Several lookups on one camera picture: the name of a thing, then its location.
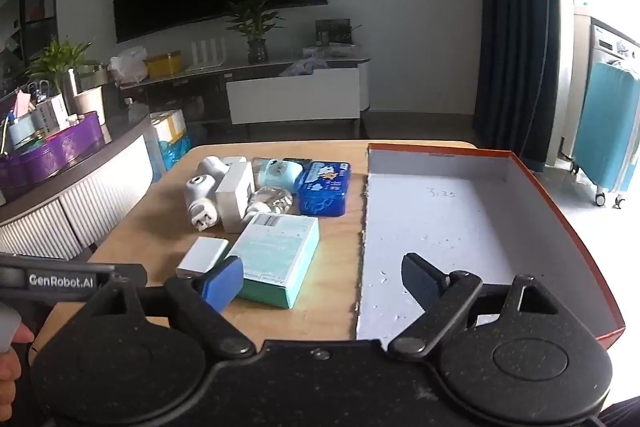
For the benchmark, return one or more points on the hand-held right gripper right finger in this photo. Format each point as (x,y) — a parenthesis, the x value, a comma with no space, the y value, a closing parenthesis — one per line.
(417,279)

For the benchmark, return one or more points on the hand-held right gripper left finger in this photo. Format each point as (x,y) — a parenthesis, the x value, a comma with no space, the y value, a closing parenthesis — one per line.
(225,282)

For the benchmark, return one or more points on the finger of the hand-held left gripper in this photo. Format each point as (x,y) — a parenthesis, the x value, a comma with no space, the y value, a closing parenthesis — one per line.
(132,276)

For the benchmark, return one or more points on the white power adapter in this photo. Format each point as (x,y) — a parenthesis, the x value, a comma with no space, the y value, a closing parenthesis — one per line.
(202,257)

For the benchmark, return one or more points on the teal cardboard box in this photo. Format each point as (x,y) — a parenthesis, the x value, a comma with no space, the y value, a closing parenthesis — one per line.
(275,257)

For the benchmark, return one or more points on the orange cardboard box white inside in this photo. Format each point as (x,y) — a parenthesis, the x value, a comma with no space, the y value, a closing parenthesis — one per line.
(450,217)

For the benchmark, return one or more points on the tall white cardboard box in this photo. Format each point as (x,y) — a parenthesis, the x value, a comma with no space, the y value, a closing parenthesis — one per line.
(235,197)

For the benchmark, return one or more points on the white plug-in heater green button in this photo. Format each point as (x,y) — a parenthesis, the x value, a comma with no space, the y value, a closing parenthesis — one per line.
(212,167)

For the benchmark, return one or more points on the blue floss pick box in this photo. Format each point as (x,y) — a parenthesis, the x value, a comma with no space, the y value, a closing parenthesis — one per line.
(325,189)

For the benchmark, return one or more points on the black charger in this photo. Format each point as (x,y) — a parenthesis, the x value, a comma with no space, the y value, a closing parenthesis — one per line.
(297,160)

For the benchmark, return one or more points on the person's left hand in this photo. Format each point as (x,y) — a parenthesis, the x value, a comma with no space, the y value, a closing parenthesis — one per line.
(9,372)

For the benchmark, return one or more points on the curved white ribbed counter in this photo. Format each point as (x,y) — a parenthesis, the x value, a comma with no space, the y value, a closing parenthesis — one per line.
(75,207)

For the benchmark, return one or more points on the clear liquid refill bottle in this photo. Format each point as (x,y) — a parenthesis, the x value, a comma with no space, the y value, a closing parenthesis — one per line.
(272,201)

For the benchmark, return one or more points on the light blue round bottle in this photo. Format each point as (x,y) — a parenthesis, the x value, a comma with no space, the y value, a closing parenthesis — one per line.
(275,172)

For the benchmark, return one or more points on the white cube charger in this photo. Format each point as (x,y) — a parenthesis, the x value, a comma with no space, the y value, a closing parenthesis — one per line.
(235,160)

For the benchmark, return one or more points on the purple tray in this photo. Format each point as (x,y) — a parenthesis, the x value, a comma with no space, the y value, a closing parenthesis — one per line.
(55,157)

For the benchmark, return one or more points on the blue plastic bag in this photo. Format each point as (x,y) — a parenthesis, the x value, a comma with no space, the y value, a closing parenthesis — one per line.
(172,154)

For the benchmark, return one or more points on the small white box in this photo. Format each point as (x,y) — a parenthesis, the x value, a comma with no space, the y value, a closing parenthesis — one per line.
(50,114)

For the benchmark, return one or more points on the white paper cup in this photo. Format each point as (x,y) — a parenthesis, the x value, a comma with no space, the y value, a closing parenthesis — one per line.
(90,104)

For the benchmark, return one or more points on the white and grey television stand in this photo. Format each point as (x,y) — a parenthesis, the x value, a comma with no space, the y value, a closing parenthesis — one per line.
(295,97)

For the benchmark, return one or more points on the white plastic bag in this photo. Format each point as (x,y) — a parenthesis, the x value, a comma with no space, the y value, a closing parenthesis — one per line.
(127,67)

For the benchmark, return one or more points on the yellow box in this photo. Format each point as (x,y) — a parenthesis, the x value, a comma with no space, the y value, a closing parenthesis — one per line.
(162,64)

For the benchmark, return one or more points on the green plant metal vase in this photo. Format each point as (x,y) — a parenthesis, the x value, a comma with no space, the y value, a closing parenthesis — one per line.
(60,62)

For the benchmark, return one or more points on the white router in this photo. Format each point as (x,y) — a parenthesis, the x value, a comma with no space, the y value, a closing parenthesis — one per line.
(207,57)

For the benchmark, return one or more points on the crumpled pale plastic bag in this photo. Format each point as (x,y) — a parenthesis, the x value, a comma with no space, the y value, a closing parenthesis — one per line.
(302,67)

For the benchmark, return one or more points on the turquoise suitcase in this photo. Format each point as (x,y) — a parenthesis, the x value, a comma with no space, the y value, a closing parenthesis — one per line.
(607,132)

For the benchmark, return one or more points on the dark green picture box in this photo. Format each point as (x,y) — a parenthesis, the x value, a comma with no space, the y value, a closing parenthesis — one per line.
(332,32)

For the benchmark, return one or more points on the bamboo plant glass vase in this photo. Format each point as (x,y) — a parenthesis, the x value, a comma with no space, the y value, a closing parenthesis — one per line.
(255,22)

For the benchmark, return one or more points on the dark glass cabinet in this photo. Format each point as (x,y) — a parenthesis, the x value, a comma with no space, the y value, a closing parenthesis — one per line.
(30,17)

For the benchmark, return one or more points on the dark blue curtain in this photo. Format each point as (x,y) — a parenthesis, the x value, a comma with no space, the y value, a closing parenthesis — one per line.
(515,32)

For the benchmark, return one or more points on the white washing machine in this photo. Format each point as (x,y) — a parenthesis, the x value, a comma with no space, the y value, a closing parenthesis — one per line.
(612,42)

